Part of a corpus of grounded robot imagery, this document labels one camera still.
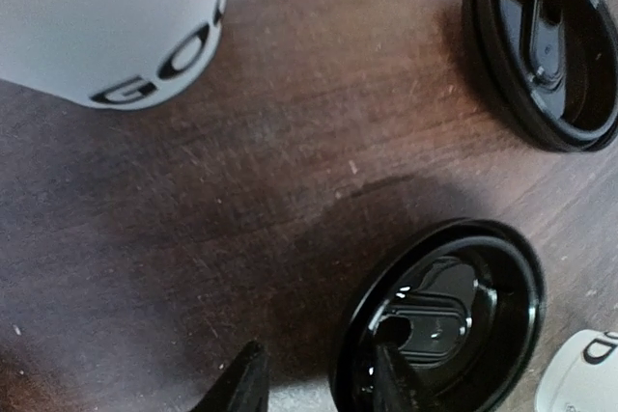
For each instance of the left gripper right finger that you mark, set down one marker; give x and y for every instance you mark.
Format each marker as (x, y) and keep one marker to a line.
(396, 386)

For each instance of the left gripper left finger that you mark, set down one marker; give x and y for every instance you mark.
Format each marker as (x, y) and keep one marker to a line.
(242, 386)

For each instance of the black plastic cup lid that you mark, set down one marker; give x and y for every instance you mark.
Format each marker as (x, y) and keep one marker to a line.
(463, 301)

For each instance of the white paper coffee cup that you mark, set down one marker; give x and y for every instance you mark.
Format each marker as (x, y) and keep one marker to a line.
(109, 54)

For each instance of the white cup holding straws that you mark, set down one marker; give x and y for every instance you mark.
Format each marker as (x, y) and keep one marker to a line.
(581, 376)

